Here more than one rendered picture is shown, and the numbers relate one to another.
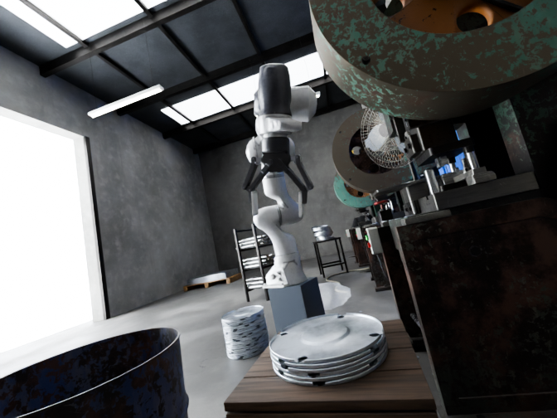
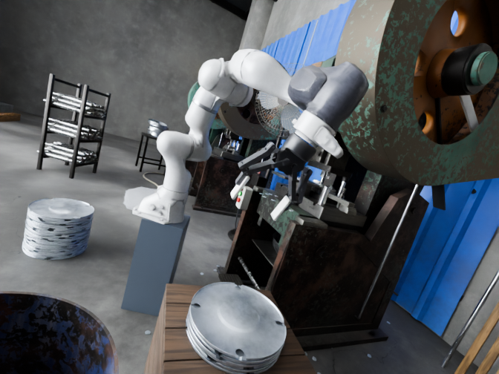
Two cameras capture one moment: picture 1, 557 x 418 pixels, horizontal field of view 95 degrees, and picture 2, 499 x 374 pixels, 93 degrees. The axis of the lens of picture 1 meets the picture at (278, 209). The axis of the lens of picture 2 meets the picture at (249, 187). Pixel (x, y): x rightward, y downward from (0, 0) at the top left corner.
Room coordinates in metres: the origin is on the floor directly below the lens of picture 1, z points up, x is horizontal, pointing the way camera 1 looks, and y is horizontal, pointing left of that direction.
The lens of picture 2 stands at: (0.26, 0.40, 0.88)
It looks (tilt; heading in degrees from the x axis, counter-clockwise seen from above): 10 degrees down; 322
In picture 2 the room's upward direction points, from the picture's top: 17 degrees clockwise
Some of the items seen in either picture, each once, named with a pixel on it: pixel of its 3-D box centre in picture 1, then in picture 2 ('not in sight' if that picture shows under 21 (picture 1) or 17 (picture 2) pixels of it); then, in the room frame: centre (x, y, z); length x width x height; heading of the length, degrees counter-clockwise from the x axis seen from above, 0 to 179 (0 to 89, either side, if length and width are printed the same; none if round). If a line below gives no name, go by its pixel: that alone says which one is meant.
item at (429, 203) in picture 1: (455, 199); (315, 202); (1.06, -0.72, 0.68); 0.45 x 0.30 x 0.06; 167
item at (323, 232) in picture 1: (327, 248); (155, 146); (4.18, -0.64, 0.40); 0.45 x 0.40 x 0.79; 179
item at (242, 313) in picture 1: (242, 313); (63, 208); (1.82, 0.39, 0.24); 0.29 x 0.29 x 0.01
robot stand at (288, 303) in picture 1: (302, 330); (157, 260); (1.27, 0.01, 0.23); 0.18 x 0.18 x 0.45; 59
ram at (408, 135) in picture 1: (419, 121); (333, 137); (1.07, -0.68, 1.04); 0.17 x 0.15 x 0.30; 77
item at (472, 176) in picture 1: (468, 171); (342, 198); (0.90, -0.69, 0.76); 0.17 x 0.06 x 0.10; 167
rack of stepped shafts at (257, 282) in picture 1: (259, 260); (74, 128); (3.47, 0.39, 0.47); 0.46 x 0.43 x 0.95; 57
